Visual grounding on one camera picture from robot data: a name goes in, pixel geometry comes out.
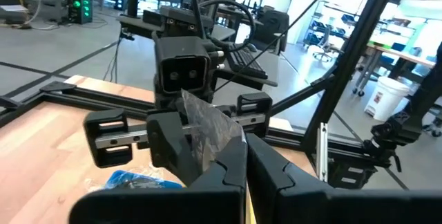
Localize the silver aluminium extrusion post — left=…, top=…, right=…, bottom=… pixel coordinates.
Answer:
left=316, top=122, right=329, bottom=183

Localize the black aluminium table frame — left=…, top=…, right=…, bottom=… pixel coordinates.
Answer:
left=0, top=0, right=403, bottom=190

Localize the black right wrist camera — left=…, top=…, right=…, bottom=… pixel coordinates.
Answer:
left=153, top=35, right=225, bottom=109

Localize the black box with green lights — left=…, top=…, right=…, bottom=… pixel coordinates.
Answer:
left=65, top=0, right=93, bottom=24

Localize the wooden top work table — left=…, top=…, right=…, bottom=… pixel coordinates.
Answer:
left=365, top=42, right=438, bottom=69

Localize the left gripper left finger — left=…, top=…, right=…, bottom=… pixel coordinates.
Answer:
left=68, top=136, right=248, bottom=224

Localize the black computer keyboard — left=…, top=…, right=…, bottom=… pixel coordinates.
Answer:
left=226, top=44, right=269, bottom=80

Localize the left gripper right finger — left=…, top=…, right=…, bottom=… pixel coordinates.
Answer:
left=247, top=133, right=442, bottom=224

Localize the black disc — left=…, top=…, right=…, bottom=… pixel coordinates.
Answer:
left=179, top=88, right=247, bottom=174
left=84, top=168, right=180, bottom=192

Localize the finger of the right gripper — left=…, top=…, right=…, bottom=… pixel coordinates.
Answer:
left=146, top=111, right=203, bottom=187

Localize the black office chair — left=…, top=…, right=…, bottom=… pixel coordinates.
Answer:
left=253, top=5, right=291, bottom=54

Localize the white plastic bucket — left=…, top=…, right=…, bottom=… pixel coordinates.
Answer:
left=364, top=75, right=412, bottom=122

